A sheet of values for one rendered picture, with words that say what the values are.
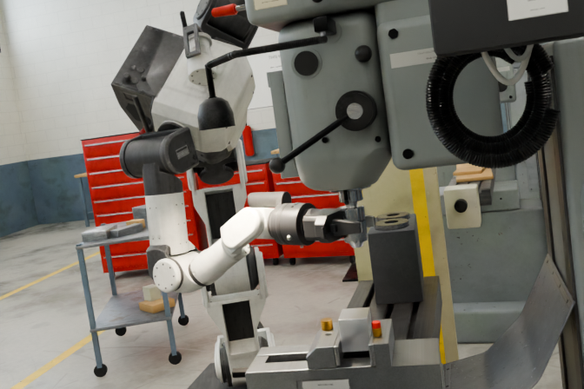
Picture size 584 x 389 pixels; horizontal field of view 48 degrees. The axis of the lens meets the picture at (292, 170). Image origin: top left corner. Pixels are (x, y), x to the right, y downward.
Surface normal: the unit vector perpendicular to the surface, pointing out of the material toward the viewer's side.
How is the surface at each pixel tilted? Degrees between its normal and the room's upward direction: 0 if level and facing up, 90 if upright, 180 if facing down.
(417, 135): 90
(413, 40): 90
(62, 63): 90
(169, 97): 58
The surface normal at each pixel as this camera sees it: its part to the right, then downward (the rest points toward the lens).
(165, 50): 0.00, -0.44
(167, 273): -0.49, 0.06
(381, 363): -0.19, 0.12
